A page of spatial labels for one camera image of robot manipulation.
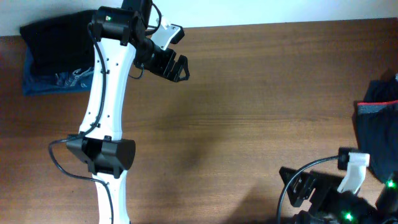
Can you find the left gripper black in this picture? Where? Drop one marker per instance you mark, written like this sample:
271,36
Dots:
166,67

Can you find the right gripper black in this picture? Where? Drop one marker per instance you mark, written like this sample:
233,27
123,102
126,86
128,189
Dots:
325,183

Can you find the blue denim jeans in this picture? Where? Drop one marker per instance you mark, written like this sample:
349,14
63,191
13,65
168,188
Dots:
75,81

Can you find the black shorts garment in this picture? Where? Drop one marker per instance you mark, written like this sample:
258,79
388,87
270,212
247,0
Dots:
60,44

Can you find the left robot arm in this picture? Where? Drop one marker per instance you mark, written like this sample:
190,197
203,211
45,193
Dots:
122,38

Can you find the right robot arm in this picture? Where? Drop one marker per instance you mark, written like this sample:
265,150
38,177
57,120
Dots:
386,204

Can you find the dark garment with red trim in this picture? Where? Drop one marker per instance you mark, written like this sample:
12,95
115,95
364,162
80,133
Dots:
375,124

